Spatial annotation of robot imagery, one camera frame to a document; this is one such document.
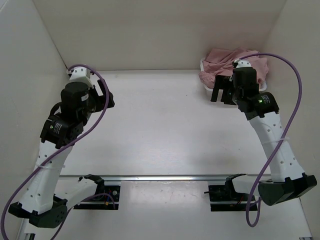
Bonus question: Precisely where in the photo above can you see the pink trousers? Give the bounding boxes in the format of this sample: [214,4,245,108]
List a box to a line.
[198,47,269,89]

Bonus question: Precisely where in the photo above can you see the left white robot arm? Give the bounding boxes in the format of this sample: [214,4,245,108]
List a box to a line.
[0,64,115,229]

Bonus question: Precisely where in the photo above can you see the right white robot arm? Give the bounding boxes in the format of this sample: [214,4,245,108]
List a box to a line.
[211,59,317,206]

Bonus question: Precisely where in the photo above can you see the white plastic basket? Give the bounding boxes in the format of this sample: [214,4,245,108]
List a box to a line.
[200,57,267,99]

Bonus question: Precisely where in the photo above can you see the aluminium rail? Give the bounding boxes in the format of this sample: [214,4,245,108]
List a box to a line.
[59,174,273,182]

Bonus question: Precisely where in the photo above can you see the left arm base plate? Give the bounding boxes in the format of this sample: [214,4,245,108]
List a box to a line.
[73,181,121,211]

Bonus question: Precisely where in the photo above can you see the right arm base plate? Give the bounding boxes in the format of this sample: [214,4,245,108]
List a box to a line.
[204,185,249,212]

